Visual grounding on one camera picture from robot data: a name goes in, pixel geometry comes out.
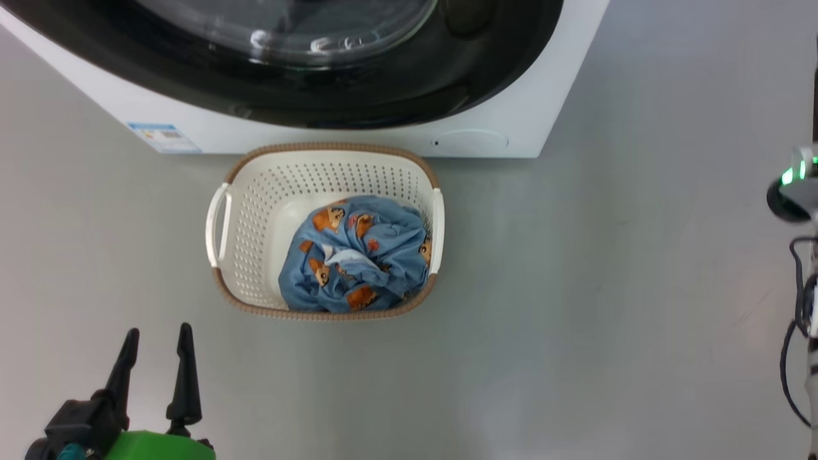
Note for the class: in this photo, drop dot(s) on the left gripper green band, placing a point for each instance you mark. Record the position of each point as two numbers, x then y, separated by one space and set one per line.
153 447

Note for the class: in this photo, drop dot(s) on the blue bear-print garment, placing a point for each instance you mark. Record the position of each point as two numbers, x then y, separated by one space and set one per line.
377 268

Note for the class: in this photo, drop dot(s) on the black glass washing machine door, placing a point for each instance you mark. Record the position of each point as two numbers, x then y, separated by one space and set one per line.
396 89

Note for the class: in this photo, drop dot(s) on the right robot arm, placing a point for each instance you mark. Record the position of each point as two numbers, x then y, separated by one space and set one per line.
795 198

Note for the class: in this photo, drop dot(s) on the cream perforated laundry basket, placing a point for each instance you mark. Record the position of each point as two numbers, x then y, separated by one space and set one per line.
262 211

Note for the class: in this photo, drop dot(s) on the white front-load washing machine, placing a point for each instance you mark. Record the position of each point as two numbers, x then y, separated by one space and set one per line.
562 76

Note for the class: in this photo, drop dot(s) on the blue energy label sticker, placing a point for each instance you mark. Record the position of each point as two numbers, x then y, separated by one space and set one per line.
163 137

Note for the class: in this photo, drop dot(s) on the round white filter cover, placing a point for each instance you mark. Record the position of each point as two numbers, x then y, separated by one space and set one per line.
470 142

